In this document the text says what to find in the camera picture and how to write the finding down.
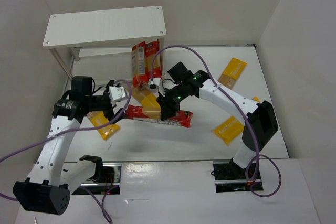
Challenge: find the white shelf with metal legs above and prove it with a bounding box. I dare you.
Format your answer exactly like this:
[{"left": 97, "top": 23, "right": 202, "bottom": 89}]
[{"left": 43, "top": 6, "right": 166, "bottom": 78}]

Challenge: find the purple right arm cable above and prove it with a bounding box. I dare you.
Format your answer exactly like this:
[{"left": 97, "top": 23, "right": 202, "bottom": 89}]
[{"left": 150, "top": 45, "right": 282, "bottom": 198}]

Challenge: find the red spaghetti bag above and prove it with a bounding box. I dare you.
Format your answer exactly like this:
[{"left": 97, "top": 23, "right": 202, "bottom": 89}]
[{"left": 124, "top": 105, "right": 193, "bottom": 128}]

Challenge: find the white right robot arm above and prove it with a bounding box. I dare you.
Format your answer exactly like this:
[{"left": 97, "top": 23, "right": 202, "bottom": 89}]
[{"left": 153, "top": 62, "right": 278, "bottom": 169}]

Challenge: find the yellow pasta bag centre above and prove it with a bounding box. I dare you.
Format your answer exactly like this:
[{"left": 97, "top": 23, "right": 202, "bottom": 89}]
[{"left": 132, "top": 87, "right": 160, "bottom": 108}]

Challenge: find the yellow pasta bag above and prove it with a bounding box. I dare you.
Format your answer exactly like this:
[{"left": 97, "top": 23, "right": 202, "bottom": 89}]
[
  {"left": 218, "top": 58, "right": 247, "bottom": 89},
  {"left": 132, "top": 87, "right": 160, "bottom": 108},
  {"left": 87, "top": 111, "right": 120, "bottom": 141},
  {"left": 213, "top": 97, "right": 260, "bottom": 146}
]

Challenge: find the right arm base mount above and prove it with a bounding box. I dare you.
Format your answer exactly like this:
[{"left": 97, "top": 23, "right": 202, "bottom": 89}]
[{"left": 211, "top": 162, "right": 263, "bottom": 193}]

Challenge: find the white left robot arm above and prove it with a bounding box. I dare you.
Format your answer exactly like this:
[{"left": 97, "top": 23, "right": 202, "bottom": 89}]
[{"left": 13, "top": 77, "right": 114, "bottom": 215}]

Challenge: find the red spaghetti bag shelf left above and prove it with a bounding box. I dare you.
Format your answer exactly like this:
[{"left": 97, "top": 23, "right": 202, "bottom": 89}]
[{"left": 131, "top": 41, "right": 148, "bottom": 87}]

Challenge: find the yellow pasta bag near right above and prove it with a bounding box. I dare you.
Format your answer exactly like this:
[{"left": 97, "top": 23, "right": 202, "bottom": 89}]
[{"left": 213, "top": 97, "right": 260, "bottom": 146}]

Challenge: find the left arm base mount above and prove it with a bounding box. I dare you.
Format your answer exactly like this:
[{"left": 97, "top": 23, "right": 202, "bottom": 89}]
[{"left": 81, "top": 162, "right": 122, "bottom": 196}]

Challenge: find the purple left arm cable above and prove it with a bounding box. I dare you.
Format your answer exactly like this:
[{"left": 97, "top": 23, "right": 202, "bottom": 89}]
[{"left": 0, "top": 78, "right": 132, "bottom": 224}]

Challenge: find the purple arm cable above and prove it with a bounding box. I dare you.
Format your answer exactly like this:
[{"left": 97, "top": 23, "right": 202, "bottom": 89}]
[
  {"left": 0, "top": 78, "right": 132, "bottom": 224},
  {"left": 150, "top": 45, "right": 282, "bottom": 198}
]

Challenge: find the red spaghetti bag shelf right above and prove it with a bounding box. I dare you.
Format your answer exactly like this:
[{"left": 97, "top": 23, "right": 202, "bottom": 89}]
[{"left": 144, "top": 40, "right": 163, "bottom": 83}]

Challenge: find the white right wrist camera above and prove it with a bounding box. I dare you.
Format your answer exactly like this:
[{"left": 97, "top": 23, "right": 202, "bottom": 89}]
[{"left": 148, "top": 78, "right": 164, "bottom": 94}]

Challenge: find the yellow pasta bag left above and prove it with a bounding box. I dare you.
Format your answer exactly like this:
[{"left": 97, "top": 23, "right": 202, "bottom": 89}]
[{"left": 87, "top": 111, "right": 120, "bottom": 141}]

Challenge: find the yellow pasta bag far right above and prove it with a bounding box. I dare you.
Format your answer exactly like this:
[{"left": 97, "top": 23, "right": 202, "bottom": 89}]
[{"left": 218, "top": 58, "right": 247, "bottom": 89}]

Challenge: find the red spaghetti bag shelf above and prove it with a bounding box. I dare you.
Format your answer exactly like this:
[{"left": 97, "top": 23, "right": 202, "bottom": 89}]
[
  {"left": 144, "top": 40, "right": 163, "bottom": 83},
  {"left": 131, "top": 41, "right": 148, "bottom": 87}
]

